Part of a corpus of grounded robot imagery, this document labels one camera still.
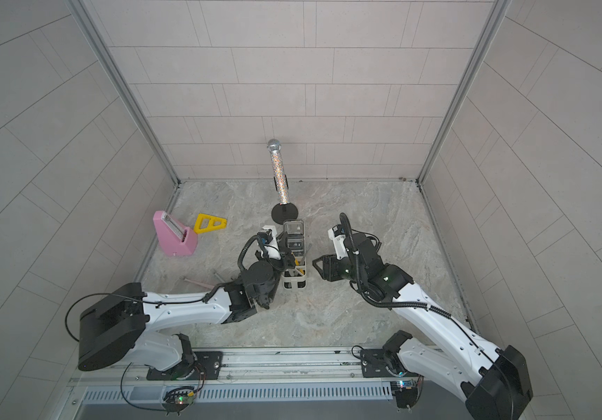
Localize yellow toothbrush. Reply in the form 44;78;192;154
295;260;305;276

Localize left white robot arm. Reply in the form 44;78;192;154
76;248;296;372

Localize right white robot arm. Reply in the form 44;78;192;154
313;225;533;419

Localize light blue toothbrush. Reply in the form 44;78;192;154
213;271;232;284

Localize pink toothbrush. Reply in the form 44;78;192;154
182;278;213;290

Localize black microphone stand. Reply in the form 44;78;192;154
271;175;298;225

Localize yellow triangular block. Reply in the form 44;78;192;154
193;213;227;235

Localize pink metronome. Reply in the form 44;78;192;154
153;211;198;257

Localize rhinestone silver microphone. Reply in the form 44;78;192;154
267;139;290;205

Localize right controller board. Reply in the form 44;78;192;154
390;377;423;411

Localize controller board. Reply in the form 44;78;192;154
390;377;423;411
162;386;197;416

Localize left controller board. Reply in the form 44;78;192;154
162;386;197;416

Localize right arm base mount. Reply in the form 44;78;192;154
351;346;419;381

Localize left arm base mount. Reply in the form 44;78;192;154
146;351;224;382

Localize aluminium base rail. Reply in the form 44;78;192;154
64;343;512;408

